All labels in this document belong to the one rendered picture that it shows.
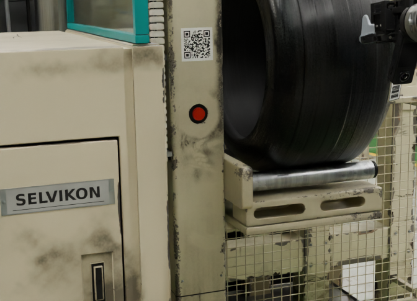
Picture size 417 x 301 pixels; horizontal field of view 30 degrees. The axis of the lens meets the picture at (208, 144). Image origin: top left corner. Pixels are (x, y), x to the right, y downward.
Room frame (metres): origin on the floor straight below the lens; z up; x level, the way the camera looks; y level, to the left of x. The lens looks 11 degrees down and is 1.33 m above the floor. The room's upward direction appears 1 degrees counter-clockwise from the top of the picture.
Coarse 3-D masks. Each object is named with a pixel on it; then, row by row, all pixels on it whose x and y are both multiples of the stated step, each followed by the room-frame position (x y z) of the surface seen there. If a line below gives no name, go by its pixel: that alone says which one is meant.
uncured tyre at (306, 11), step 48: (240, 0) 2.16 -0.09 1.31; (288, 0) 1.69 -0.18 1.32; (336, 0) 1.70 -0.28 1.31; (384, 0) 1.75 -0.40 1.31; (240, 48) 2.20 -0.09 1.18; (288, 48) 1.66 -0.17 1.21; (336, 48) 1.67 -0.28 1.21; (384, 48) 1.71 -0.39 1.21; (240, 96) 2.16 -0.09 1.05; (288, 96) 1.67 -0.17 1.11; (336, 96) 1.68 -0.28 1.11; (384, 96) 1.72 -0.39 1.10; (240, 144) 1.87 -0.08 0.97; (288, 144) 1.71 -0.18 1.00; (336, 144) 1.75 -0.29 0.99
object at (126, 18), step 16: (80, 0) 1.44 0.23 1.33; (96, 0) 1.30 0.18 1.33; (112, 0) 1.18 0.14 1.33; (128, 0) 1.09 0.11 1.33; (144, 0) 1.04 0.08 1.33; (80, 16) 1.45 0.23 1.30; (96, 16) 1.30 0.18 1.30; (112, 16) 1.19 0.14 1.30; (128, 16) 1.09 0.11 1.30; (144, 16) 1.04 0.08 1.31; (96, 32) 1.28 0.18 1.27; (112, 32) 1.16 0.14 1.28; (128, 32) 1.10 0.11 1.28; (144, 32) 1.04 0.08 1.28
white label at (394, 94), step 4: (392, 84) 1.73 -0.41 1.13; (400, 84) 1.75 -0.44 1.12; (392, 88) 1.73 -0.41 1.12; (396, 88) 1.74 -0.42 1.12; (400, 88) 1.75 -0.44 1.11; (392, 92) 1.74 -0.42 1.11; (396, 92) 1.75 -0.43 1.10; (388, 96) 1.73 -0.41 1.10; (392, 96) 1.74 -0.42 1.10; (396, 96) 1.75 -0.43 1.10; (388, 100) 1.73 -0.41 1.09; (392, 100) 1.74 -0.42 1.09
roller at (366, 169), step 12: (300, 168) 1.80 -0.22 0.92; (312, 168) 1.80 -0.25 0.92; (324, 168) 1.81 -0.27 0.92; (336, 168) 1.82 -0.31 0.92; (348, 168) 1.83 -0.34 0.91; (360, 168) 1.83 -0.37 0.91; (372, 168) 1.84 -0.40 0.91; (264, 180) 1.75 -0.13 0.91; (276, 180) 1.76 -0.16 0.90; (288, 180) 1.77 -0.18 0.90; (300, 180) 1.78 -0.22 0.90; (312, 180) 1.79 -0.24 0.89; (324, 180) 1.80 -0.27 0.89; (336, 180) 1.82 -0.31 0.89; (348, 180) 1.83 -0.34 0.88
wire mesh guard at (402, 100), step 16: (416, 96) 2.45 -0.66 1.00; (368, 160) 2.40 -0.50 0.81; (384, 160) 2.42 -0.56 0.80; (400, 160) 2.44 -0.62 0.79; (416, 160) 2.46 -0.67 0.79; (384, 176) 2.42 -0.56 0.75; (400, 176) 2.44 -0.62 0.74; (416, 176) 2.46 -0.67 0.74; (400, 208) 2.44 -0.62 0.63; (272, 240) 2.29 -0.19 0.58; (288, 240) 2.31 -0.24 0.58; (416, 240) 2.47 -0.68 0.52; (240, 256) 2.26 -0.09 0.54; (272, 256) 2.29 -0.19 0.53; (304, 256) 2.33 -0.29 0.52; (368, 256) 2.40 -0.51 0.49; (256, 272) 2.28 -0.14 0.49; (272, 272) 2.29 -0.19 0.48; (320, 272) 2.35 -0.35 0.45; (272, 288) 2.29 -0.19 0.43
